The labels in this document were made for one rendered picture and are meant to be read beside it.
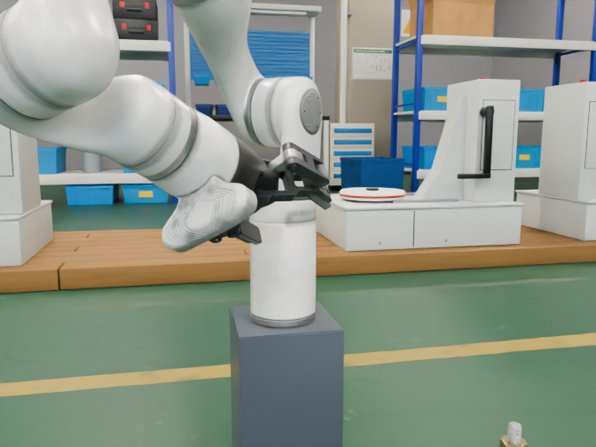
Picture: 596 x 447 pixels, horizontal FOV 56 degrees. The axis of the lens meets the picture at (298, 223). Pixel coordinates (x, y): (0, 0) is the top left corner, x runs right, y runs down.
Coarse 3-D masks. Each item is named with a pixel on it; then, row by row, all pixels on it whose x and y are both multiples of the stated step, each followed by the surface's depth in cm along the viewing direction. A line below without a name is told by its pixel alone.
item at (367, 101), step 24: (360, 0) 631; (384, 0) 637; (336, 24) 683; (360, 24) 635; (384, 24) 641; (336, 48) 686; (384, 48) 645; (336, 72) 690; (336, 96) 693; (360, 96) 647; (384, 96) 653; (336, 120) 696; (360, 120) 652; (384, 120) 658; (384, 144) 662
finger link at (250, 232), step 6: (246, 222) 62; (240, 228) 61; (246, 228) 62; (252, 228) 63; (258, 228) 64; (240, 234) 61; (246, 234) 61; (252, 234) 62; (258, 234) 64; (252, 240) 62; (258, 240) 63
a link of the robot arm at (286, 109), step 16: (272, 80) 73; (288, 80) 72; (304, 80) 72; (256, 96) 72; (272, 96) 71; (288, 96) 70; (304, 96) 71; (256, 112) 72; (272, 112) 71; (288, 112) 70; (304, 112) 71; (320, 112) 75; (256, 128) 73; (272, 128) 72; (288, 128) 70; (304, 128) 72; (320, 128) 76; (272, 144) 75; (304, 144) 72; (320, 144) 77
